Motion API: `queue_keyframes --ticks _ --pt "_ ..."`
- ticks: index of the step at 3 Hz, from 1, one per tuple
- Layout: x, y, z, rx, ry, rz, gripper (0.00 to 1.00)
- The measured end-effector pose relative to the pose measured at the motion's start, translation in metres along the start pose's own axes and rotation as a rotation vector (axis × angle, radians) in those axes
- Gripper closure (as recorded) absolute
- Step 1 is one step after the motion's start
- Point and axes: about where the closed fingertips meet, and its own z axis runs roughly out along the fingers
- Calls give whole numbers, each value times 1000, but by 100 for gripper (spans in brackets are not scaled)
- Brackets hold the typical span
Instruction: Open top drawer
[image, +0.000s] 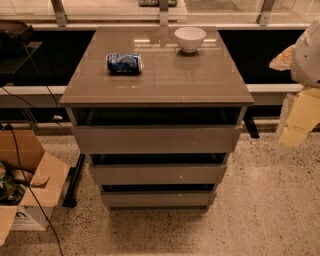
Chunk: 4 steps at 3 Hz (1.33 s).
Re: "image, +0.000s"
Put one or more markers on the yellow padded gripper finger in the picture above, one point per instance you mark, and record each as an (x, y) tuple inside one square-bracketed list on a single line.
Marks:
[(300, 114)]

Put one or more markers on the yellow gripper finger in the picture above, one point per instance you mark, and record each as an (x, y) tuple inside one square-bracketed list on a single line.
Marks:
[(283, 60)]

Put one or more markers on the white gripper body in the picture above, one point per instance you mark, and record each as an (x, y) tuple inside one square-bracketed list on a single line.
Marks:
[(307, 63)]

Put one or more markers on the grey top drawer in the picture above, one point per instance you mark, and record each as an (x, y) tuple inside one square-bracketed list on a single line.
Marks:
[(156, 139)]

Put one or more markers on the grey drawer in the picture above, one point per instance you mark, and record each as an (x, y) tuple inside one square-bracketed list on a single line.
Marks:
[(157, 174), (156, 139), (176, 199)]

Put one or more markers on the grey drawer cabinet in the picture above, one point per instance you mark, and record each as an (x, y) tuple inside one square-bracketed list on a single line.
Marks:
[(173, 89)]

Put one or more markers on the grey bottom drawer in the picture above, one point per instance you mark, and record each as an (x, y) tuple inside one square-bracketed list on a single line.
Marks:
[(176, 199)]

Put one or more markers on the grey middle drawer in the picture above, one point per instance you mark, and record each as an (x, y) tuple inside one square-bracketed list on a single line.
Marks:
[(157, 174)]

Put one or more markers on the black table leg right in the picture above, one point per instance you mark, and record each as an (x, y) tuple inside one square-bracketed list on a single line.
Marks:
[(250, 124)]

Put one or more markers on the black table leg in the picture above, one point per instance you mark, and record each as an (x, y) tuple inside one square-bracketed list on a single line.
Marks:
[(250, 124), (74, 173)]

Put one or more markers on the white bowl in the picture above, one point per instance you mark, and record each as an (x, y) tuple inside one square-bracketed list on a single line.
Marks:
[(190, 39)]

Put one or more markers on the crushed blue soda can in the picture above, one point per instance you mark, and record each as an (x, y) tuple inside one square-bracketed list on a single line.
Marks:
[(124, 63)]

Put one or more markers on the black table leg left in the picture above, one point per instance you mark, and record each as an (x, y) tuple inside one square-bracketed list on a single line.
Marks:
[(74, 173)]

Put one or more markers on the cardboard box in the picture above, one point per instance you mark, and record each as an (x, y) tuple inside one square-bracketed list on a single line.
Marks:
[(40, 173)]

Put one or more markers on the black device on shelf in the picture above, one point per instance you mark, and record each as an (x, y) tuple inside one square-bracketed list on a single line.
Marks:
[(14, 36)]

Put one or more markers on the camouflage cloth in box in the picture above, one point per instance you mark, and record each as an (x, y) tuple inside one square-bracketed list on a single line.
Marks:
[(11, 193)]

